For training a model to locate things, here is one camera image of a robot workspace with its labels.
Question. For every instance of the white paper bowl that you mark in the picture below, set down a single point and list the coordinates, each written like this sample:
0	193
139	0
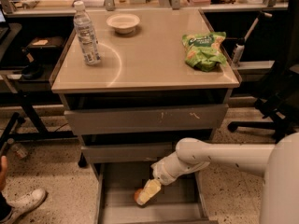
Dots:
123	23

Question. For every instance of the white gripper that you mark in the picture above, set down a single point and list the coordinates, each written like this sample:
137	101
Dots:
163	172

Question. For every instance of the grey middle drawer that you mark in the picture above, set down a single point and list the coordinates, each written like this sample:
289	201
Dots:
127	152

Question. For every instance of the orange fruit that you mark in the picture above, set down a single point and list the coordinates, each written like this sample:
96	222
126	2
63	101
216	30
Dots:
136	195

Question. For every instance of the white and black tool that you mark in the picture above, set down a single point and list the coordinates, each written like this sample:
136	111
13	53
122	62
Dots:
240	44

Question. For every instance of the white sneaker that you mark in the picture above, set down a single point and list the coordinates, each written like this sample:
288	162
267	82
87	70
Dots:
11	211

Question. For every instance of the black side desk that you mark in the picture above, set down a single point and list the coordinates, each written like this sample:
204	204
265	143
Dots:
22	98

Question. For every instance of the plastic bottle on floor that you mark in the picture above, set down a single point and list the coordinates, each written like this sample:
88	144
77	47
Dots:
19	150

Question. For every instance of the clear plastic water bottle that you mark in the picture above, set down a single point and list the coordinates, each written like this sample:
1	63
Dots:
86	35

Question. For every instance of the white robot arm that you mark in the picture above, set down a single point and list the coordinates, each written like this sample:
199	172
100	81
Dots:
277	164

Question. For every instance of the grey drawer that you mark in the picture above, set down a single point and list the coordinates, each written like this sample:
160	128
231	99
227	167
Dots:
146	119
178	203
127	152

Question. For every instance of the green chip bag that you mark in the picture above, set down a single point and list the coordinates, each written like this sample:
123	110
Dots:
203	51

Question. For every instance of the grey drawer cabinet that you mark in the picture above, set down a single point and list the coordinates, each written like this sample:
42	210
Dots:
145	68

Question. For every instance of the black office chair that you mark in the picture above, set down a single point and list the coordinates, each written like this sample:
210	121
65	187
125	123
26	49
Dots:
276	92

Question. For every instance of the grey top drawer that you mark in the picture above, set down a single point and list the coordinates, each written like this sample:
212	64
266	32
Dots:
146	119

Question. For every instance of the black box with label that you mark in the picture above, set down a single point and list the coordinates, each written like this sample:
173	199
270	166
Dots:
46	49

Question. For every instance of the grey bottom drawer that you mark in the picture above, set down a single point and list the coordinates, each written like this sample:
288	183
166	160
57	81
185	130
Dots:
178	203

